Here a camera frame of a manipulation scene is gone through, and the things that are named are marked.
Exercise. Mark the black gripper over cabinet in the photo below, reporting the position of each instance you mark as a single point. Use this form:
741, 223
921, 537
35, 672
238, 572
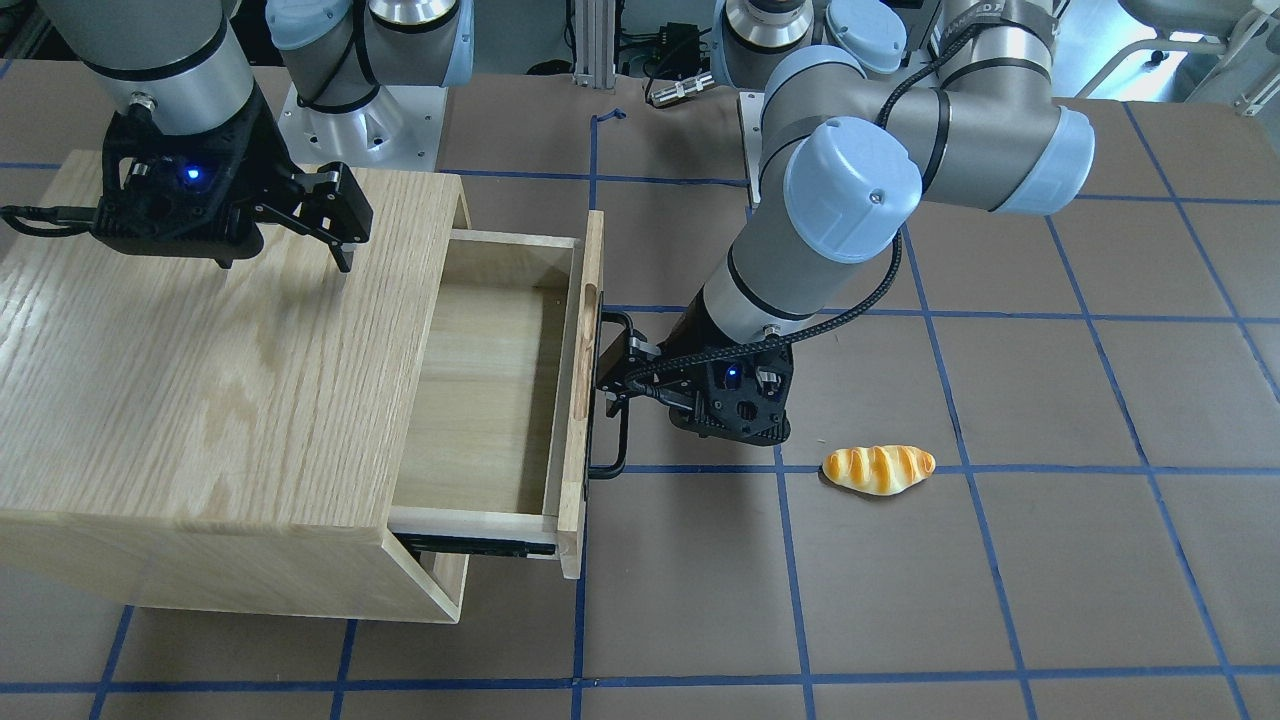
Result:
262, 170

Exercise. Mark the light wooden drawer cabinet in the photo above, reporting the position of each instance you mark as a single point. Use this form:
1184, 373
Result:
180, 436

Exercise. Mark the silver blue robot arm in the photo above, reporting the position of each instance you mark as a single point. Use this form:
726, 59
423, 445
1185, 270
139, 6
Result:
847, 155

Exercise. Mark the light wooden drawer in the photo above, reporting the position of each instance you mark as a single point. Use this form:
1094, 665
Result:
499, 435

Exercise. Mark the black gripper at drawer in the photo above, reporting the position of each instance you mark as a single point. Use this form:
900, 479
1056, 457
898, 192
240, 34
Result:
676, 352

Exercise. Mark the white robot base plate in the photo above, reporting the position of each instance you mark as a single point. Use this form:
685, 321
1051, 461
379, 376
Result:
400, 129

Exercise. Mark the black metal drawer handle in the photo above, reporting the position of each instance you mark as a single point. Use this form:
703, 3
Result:
612, 364

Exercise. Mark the aluminium profile post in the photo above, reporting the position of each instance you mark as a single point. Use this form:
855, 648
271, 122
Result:
594, 26

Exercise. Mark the black drawer slide rail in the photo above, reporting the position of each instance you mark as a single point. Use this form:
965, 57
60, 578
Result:
515, 548

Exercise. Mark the black power box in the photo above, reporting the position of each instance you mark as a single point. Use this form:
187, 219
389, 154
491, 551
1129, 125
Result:
677, 52

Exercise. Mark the silver robot arm on cabinet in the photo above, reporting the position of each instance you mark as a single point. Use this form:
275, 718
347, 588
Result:
178, 60

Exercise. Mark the toy bread roll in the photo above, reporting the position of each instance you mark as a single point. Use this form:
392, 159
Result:
881, 471

